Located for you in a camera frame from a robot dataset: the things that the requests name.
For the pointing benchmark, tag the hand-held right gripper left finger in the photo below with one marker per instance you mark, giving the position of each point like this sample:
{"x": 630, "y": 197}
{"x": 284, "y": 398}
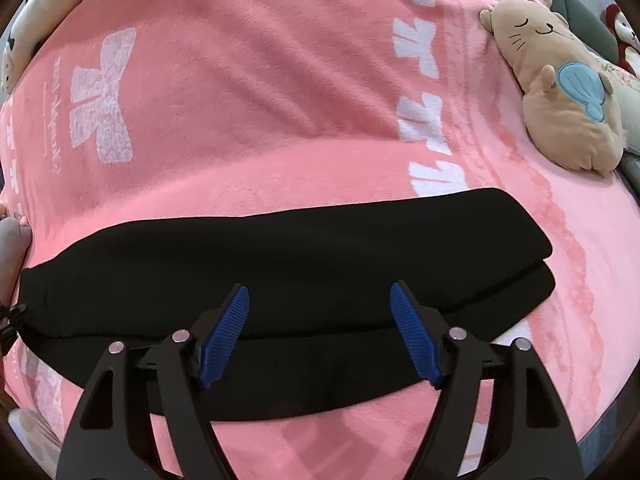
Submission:
{"x": 225, "y": 335}

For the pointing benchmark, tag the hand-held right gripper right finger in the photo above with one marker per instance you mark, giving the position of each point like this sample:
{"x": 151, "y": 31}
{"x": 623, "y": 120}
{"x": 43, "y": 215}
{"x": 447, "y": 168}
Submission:
{"x": 414, "y": 335}

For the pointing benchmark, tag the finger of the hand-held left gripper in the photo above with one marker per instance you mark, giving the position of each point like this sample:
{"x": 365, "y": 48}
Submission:
{"x": 9, "y": 320}

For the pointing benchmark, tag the black pants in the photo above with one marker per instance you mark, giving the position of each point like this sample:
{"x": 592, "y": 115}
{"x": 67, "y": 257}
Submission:
{"x": 300, "y": 260}

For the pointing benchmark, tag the grey cushion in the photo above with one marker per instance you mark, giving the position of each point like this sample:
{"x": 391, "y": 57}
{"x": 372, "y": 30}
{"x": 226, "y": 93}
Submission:
{"x": 12, "y": 260}

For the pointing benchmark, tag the white cloth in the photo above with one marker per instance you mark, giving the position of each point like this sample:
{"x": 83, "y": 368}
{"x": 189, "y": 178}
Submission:
{"x": 32, "y": 435}

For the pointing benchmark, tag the pink printed blanket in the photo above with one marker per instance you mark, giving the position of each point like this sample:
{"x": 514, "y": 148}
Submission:
{"x": 250, "y": 110}

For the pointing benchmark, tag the beige cat plush toy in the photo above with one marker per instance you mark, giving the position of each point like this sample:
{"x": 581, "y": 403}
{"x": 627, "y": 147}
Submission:
{"x": 565, "y": 120}

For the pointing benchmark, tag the white black-spotted plush toy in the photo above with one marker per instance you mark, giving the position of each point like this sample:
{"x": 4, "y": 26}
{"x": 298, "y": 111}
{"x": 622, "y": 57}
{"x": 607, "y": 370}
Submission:
{"x": 30, "y": 15}

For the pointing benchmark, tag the floral cream pillow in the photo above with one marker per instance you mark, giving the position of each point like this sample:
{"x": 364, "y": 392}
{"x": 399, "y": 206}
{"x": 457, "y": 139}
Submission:
{"x": 627, "y": 100}

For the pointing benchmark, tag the green pillow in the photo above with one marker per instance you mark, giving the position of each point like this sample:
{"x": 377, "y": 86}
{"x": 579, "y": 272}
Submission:
{"x": 580, "y": 15}

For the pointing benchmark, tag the red and white plush toy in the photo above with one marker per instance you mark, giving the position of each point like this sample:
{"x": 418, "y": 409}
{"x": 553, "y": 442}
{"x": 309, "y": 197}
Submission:
{"x": 622, "y": 35}

